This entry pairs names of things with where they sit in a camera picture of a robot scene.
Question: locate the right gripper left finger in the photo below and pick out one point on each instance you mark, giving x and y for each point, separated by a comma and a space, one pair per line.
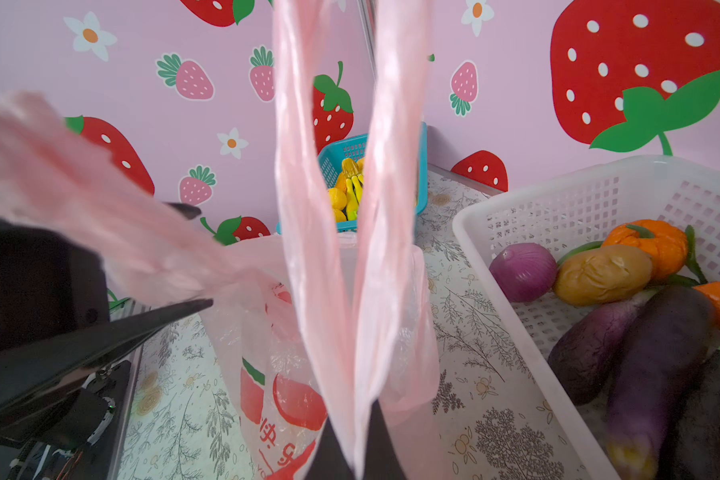
329, 462

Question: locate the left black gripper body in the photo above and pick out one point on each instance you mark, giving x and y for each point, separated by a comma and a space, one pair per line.
62, 405

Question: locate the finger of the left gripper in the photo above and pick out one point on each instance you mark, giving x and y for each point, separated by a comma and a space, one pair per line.
189, 212
96, 348

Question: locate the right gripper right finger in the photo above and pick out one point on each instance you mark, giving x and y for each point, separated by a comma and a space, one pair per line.
381, 462

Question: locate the pink plastic grocery bag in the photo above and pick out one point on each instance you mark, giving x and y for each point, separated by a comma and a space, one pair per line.
239, 100

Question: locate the yellow lemon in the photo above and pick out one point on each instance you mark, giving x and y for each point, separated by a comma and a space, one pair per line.
338, 199

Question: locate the teal plastic basket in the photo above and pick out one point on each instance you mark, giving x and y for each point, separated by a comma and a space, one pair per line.
331, 158

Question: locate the yellow banana bunch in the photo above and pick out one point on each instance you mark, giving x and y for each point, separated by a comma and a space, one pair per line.
351, 181

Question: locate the purple eggplant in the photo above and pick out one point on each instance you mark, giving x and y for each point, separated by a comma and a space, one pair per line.
661, 352
583, 357

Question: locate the purple onion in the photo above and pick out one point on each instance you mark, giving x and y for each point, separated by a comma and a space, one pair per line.
524, 272

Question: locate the brown potato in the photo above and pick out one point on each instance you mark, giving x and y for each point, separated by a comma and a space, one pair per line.
608, 274

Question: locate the green chili pepper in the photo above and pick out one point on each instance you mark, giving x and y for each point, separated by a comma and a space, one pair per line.
580, 249

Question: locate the white plastic basket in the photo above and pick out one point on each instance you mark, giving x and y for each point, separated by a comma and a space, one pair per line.
586, 206

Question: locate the small orange pumpkin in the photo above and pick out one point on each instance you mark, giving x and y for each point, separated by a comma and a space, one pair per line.
667, 245

